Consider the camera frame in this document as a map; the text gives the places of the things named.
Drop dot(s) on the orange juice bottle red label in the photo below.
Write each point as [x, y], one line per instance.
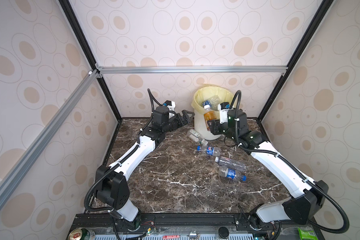
[208, 115]

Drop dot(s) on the black right corner post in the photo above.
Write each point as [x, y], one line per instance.
[312, 28]

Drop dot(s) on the clear bottle blue cap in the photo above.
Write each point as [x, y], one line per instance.
[231, 174]

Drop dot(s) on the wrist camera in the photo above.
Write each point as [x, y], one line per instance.
[223, 109]
[170, 105]

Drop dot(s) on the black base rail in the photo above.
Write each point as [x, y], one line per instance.
[198, 226]

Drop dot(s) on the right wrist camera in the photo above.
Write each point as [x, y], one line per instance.
[223, 109]

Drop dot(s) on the horizontal aluminium rail back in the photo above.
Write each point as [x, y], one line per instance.
[193, 70]

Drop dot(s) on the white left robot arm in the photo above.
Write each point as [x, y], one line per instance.
[111, 183]

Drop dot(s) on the black corner frame post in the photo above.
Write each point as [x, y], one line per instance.
[82, 40]

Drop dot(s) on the green packet bottom right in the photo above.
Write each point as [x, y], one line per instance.
[307, 234]

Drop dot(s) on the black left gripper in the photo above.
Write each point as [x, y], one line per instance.
[185, 121]

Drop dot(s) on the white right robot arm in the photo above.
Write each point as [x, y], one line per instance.
[304, 201]

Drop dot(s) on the blue label bottle white cap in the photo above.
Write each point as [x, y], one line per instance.
[213, 102]

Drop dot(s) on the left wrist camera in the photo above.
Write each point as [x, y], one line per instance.
[170, 105]

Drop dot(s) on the clear square bottle green label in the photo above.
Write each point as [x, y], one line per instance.
[197, 138]

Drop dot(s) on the green beer can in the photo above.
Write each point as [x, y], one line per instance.
[81, 234]

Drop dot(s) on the white ribbed waste bin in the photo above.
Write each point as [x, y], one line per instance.
[201, 127]

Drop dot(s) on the diagonal aluminium rail left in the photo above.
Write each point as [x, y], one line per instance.
[22, 167]

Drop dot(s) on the clear bottle dark label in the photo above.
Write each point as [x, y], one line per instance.
[229, 163]

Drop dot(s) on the Pepsi label clear bottle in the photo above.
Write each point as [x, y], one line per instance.
[210, 151]

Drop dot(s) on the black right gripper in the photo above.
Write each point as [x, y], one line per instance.
[214, 127]

